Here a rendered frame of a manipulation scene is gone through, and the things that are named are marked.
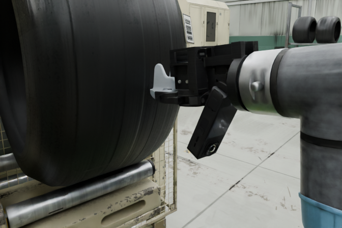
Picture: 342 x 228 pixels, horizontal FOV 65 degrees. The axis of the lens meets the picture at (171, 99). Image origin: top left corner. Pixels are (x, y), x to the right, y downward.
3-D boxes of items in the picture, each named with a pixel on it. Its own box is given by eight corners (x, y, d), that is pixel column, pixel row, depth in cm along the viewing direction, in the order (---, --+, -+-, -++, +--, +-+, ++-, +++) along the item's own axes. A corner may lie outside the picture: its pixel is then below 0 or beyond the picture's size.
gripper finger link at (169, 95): (169, 87, 46) (207, 88, 39) (170, 97, 46) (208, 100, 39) (146, 90, 43) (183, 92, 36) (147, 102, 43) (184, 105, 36)
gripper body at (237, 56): (201, 49, 44) (268, 40, 35) (204, 101, 45) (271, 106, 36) (164, 50, 39) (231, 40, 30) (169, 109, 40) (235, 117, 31)
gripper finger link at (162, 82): (150, 64, 49) (184, 61, 42) (153, 96, 50) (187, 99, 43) (135, 65, 47) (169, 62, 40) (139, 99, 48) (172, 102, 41)
